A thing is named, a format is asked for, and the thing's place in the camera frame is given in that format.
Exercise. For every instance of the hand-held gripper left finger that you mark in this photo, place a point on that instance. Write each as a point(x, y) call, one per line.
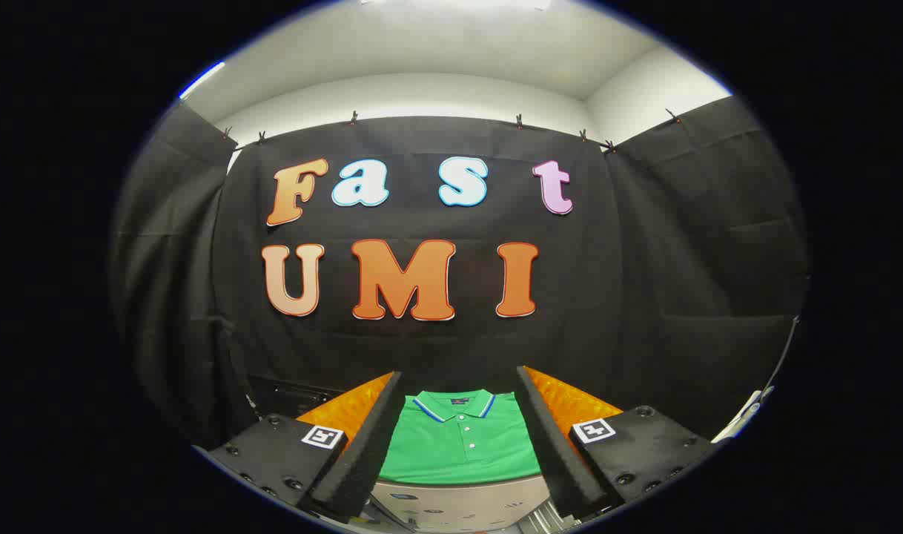
point(362, 460)

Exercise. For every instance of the green polo shirt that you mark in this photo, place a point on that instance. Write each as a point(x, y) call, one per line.
point(429, 452)

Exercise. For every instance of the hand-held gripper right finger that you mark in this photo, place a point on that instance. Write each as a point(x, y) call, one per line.
point(551, 452)

